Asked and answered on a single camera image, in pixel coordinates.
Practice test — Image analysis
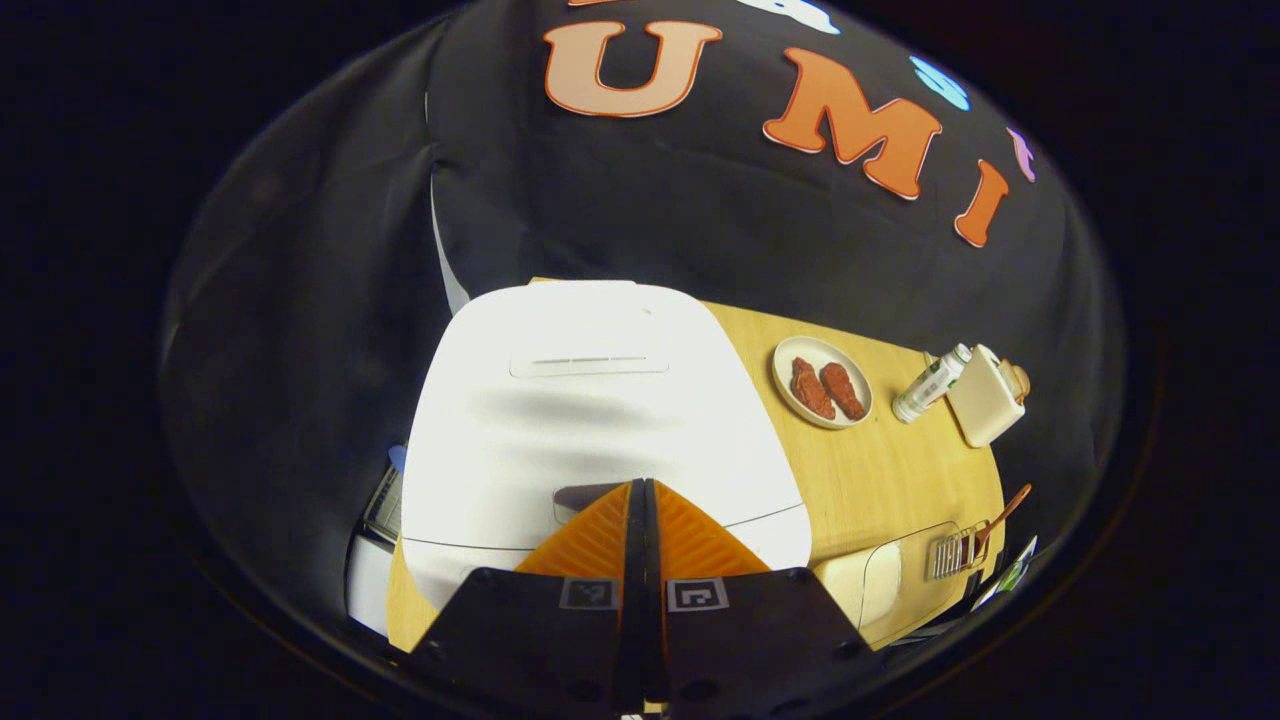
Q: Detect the metal wire chopstick holder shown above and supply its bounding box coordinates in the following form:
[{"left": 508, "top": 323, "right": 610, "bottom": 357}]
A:
[{"left": 930, "top": 525, "right": 993, "bottom": 581}]

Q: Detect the brown wooden spoon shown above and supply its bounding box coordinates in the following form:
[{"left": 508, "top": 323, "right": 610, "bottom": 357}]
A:
[{"left": 975, "top": 484, "right": 1033, "bottom": 549}]

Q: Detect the black backdrop cloth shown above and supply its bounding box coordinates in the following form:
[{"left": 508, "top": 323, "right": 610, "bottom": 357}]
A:
[{"left": 160, "top": 0, "right": 1126, "bottom": 651}]

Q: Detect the white box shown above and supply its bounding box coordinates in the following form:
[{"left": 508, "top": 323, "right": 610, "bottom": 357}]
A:
[{"left": 345, "top": 535, "right": 401, "bottom": 636}]

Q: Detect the white drink bottle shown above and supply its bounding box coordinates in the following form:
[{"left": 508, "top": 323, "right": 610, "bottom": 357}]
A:
[{"left": 892, "top": 343, "right": 973, "bottom": 425}]

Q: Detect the grey ribbed panel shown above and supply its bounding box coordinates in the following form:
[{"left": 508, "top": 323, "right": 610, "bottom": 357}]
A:
[{"left": 362, "top": 465, "right": 406, "bottom": 546}]

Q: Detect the white oval plate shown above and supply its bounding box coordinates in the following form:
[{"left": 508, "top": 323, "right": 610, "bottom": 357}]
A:
[{"left": 772, "top": 336, "right": 874, "bottom": 431}]

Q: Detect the cream plastic container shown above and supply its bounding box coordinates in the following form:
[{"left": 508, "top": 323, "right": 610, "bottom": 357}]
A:
[{"left": 812, "top": 520, "right": 969, "bottom": 649}]

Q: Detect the brown meat piece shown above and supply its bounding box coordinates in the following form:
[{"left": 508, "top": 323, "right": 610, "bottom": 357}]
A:
[
  {"left": 790, "top": 357, "right": 837, "bottom": 421},
  {"left": 820, "top": 362, "right": 868, "bottom": 421}
]

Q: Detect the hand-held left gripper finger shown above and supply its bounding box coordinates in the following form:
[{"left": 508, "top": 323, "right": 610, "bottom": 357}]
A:
[
  {"left": 645, "top": 478, "right": 881, "bottom": 716},
  {"left": 410, "top": 480, "right": 646, "bottom": 716}
]

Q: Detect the green printed card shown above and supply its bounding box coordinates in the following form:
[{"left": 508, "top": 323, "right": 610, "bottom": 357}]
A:
[{"left": 975, "top": 535, "right": 1039, "bottom": 609}]

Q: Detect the white toaster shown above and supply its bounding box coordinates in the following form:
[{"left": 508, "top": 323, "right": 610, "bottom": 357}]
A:
[{"left": 945, "top": 344, "right": 1031, "bottom": 448}]

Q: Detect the white rice cooker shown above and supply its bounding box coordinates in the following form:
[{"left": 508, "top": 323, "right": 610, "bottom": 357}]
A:
[{"left": 400, "top": 280, "right": 813, "bottom": 611}]

